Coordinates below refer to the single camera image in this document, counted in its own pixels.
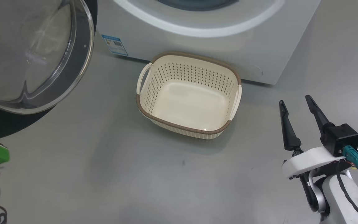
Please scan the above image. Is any round glass washing machine door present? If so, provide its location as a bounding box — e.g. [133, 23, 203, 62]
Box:
[0, 0, 98, 140]

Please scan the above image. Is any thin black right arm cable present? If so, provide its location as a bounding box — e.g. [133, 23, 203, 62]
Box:
[336, 173, 358, 224]

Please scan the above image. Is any white front-load washing machine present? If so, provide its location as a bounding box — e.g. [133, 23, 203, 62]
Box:
[95, 0, 322, 85]

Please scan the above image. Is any blue white energy label sticker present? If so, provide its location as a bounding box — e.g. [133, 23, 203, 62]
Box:
[101, 34, 129, 56]

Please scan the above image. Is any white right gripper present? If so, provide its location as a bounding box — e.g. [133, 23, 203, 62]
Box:
[279, 95, 346, 179]

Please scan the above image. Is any cream perforated laundry basket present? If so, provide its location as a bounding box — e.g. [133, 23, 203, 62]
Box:
[135, 51, 242, 139]

